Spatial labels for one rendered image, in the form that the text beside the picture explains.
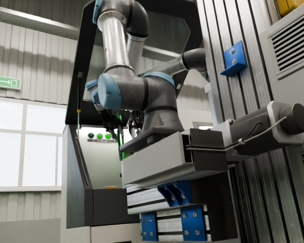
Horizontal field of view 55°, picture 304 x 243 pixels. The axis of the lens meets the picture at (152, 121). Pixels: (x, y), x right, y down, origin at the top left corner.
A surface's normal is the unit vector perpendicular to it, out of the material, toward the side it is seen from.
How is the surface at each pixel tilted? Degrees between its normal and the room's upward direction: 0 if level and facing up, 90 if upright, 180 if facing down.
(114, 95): 131
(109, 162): 90
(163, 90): 92
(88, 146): 90
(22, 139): 90
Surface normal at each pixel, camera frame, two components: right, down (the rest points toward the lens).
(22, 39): 0.51, -0.33
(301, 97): -0.86, -0.11
